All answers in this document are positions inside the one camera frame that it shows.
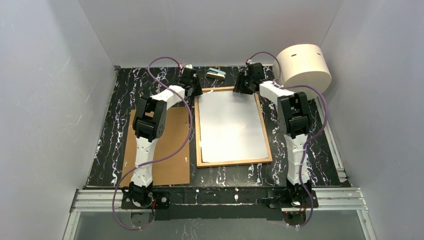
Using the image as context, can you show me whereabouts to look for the printed street photo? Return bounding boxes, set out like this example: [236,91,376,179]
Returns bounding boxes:
[198,91,270,163]

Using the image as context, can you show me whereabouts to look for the brown cardboard backing board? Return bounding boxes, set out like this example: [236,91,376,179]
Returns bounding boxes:
[122,106,190,186]

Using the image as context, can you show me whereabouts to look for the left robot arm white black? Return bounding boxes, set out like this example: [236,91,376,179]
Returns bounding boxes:
[124,64,203,209]

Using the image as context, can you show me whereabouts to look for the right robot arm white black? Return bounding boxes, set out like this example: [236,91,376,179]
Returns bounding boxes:
[233,61,312,208]

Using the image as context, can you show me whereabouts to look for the white cylindrical container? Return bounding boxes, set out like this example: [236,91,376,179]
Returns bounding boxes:
[273,43,332,93]

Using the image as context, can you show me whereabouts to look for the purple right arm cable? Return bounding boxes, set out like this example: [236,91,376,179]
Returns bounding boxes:
[246,51,330,228]

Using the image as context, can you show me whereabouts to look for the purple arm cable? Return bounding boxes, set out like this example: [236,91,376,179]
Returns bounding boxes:
[246,51,330,228]
[111,56,194,232]

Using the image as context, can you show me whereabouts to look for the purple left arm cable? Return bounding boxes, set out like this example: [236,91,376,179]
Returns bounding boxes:
[111,56,194,232]

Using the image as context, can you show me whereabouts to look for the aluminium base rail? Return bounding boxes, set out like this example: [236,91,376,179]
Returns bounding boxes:
[62,187,377,240]

